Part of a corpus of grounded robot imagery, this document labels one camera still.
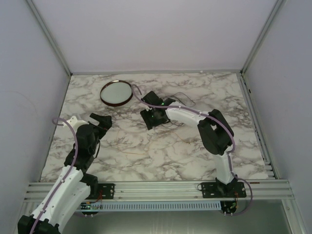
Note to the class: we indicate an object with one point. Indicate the right aluminium frame rail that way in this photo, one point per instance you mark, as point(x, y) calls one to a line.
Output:
point(266, 155)

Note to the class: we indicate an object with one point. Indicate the controller board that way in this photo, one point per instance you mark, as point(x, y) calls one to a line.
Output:
point(229, 208)
point(89, 209)

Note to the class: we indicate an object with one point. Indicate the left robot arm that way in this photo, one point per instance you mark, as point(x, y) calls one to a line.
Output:
point(74, 184)

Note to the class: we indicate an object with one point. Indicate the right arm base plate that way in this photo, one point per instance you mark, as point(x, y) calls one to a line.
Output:
point(219, 190)

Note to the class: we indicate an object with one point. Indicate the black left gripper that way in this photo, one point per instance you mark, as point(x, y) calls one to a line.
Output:
point(105, 123)

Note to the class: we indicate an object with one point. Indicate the right aluminium frame post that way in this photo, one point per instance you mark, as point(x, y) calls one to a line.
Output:
point(262, 35)

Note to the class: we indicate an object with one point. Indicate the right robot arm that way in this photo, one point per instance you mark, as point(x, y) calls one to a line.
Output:
point(216, 134)

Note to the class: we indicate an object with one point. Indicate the right controller board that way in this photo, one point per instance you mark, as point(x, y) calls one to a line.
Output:
point(229, 208)

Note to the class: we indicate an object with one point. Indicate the left controller board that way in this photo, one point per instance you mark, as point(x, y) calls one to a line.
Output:
point(89, 209)

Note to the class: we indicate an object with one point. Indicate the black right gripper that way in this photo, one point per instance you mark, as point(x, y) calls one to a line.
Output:
point(150, 123)

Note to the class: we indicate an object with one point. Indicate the aluminium frame post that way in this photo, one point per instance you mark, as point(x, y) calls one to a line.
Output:
point(49, 36)
point(262, 35)

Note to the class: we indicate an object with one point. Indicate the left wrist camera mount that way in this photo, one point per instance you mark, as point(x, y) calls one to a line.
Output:
point(76, 123)

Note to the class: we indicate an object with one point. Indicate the round brown-rimmed white dish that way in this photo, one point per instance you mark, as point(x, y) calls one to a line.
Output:
point(116, 93)

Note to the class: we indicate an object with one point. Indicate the aluminium back frame rail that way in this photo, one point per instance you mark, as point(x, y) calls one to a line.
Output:
point(156, 72)

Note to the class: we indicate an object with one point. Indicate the aluminium frame rail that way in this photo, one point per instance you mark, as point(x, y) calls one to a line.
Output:
point(266, 155)
point(156, 72)

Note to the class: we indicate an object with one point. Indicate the left aluminium frame post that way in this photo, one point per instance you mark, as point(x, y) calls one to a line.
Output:
point(49, 36)

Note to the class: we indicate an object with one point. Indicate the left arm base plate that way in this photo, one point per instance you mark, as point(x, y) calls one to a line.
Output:
point(102, 191)

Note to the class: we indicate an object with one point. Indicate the front aluminium rail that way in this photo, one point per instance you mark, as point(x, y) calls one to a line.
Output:
point(264, 189)

